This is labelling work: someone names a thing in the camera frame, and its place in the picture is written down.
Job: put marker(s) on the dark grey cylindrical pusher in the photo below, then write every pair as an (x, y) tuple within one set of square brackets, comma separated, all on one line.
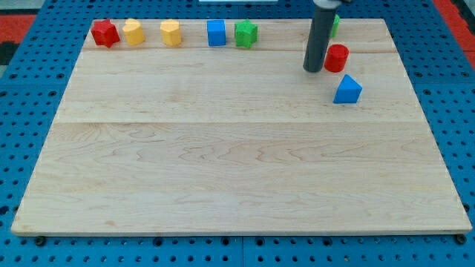
[(319, 36)]

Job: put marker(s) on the blue triangle block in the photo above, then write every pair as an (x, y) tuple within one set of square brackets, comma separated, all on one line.
[(348, 91)]

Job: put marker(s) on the green star block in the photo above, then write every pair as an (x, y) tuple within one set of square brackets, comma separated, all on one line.
[(246, 33)]

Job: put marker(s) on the red star block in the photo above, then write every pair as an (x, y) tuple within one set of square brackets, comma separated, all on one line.
[(105, 33)]

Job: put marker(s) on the green block behind pusher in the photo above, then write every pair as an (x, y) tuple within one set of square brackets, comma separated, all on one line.
[(335, 25)]

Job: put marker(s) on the red cylinder block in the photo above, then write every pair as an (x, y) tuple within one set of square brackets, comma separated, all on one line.
[(336, 58)]

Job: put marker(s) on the blue cube block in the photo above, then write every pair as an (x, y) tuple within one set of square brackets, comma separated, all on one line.
[(216, 32)]

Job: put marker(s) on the yellow hexagon block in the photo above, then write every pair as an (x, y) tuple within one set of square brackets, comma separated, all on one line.
[(170, 32)]

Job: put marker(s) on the wooden board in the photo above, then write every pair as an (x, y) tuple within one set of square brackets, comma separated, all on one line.
[(151, 140)]

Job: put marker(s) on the yellow heart block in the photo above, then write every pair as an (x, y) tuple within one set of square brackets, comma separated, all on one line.
[(133, 32)]

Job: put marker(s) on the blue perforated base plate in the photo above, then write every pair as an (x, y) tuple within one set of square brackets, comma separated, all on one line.
[(37, 73)]

